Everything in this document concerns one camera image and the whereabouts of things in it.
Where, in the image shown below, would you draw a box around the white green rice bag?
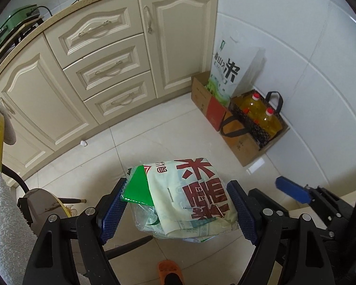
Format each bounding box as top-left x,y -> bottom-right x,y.
121,158 -> 238,242

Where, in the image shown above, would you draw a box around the cream lower kitchen cabinets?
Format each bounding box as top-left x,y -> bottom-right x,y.
0,0 -> 218,178

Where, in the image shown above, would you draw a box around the brown cardboard box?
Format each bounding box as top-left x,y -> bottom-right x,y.
192,71 -> 289,167

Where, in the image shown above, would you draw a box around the wooden stool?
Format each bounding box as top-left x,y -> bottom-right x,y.
1,109 -> 154,262

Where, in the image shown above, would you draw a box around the orange slipper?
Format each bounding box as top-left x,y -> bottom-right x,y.
157,260 -> 184,285

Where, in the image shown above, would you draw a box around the cooking oil gift bag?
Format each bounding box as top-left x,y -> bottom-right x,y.
220,90 -> 287,149

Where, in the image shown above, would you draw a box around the white terry table cloth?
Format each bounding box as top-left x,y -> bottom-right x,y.
0,105 -> 37,284

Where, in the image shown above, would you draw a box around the white rice sack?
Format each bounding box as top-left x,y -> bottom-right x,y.
206,30 -> 266,107

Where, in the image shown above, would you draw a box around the black gas stove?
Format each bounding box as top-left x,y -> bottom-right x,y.
0,17 -> 43,64

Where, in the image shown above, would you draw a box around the green electric cooker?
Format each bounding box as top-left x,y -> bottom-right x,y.
0,5 -> 40,45

